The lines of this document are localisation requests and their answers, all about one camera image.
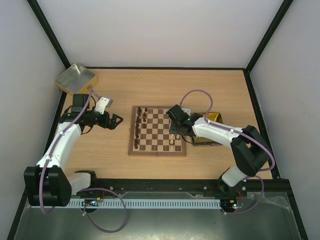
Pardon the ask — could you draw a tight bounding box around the wooden chess board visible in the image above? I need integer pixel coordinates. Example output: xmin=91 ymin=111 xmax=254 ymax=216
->
xmin=128 ymin=105 xmax=187 ymax=157

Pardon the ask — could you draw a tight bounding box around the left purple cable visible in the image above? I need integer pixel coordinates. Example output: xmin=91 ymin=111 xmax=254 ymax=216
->
xmin=39 ymin=84 xmax=129 ymax=234

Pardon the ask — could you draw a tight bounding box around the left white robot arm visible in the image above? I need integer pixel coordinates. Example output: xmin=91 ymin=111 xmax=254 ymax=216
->
xmin=23 ymin=110 xmax=123 ymax=208

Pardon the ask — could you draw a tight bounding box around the black aluminium frame rail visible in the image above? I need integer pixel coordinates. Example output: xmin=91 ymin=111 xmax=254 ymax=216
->
xmin=24 ymin=177 xmax=292 ymax=198

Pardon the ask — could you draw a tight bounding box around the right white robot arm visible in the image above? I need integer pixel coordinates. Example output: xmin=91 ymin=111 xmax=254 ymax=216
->
xmin=128 ymin=105 xmax=274 ymax=196

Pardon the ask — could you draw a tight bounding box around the white slotted cable duct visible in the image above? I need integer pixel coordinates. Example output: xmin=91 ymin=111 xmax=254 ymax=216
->
xmin=67 ymin=198 xmax=221 ymax=210

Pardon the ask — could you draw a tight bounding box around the empty silver tin lid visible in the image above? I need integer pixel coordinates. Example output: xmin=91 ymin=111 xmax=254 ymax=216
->
xmin=55 ymin=63 xmax=99 ymax=96

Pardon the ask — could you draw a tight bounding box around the gold green tin box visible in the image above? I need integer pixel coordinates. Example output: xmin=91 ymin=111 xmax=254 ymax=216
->
xmin=191 ymin=112 xmax=223 ymax=147

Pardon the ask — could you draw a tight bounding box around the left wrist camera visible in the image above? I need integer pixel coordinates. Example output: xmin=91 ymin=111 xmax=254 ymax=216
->
xmin=94 ymin=96 xmax=113 ymax=115

